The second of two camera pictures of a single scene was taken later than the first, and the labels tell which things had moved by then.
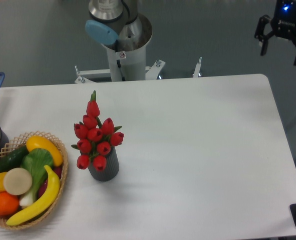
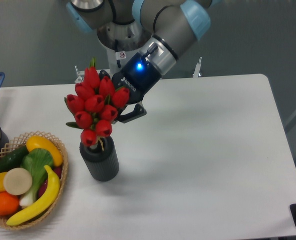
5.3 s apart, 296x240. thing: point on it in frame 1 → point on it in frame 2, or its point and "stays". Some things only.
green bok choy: x=35 y=161 stays
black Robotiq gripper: x=290 y=20 → x=137 y=74
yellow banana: x=49 y=199 stays
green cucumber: x=8 y=161 stays
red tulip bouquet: x=95 y=139 → x=95 y=104
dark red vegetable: x=43 y=186 stays
